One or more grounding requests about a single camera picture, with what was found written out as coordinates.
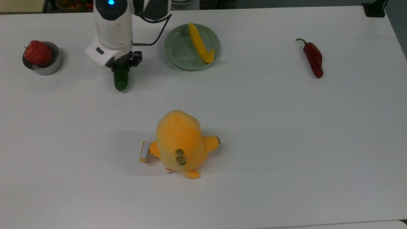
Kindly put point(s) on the green cucumber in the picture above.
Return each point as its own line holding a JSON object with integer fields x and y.
{"x": 121, "y": 81}

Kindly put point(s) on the white paper toy tag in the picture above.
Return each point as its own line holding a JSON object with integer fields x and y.
{"x": 145, "y": 151}

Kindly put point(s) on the red apple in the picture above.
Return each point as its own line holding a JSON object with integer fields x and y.
{"x": 37, "y": 52}

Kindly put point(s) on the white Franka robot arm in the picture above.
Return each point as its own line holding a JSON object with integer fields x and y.
{"x": 113, "y": 28}

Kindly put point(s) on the black stand base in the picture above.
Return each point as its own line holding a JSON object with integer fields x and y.
{"x": 374, "y": 9}

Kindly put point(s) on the grey round bowl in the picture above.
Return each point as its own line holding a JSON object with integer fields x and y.
{"x": 52, "y": 66}

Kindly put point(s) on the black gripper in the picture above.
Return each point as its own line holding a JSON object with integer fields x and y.
{"x": 136, "y": 58}

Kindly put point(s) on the orange plush dinosaur toy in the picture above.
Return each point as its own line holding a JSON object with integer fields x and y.
{"x": 179, "y": 140}

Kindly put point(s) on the beige cabinet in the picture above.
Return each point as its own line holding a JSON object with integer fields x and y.
{"x": 20, "y": 5}

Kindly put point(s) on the red chili pepper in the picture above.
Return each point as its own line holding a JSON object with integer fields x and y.
{"x": 314, "y": 58}

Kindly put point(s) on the pale green oval plate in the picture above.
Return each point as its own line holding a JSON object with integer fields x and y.
{"x": 179, "y": 51}

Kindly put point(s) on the yellow toy banana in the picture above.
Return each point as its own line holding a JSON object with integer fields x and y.
{"x": 199, "y": 46}

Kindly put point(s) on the bin of toy food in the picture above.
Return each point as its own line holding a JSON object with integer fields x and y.
{"x": 74, "y": 3}

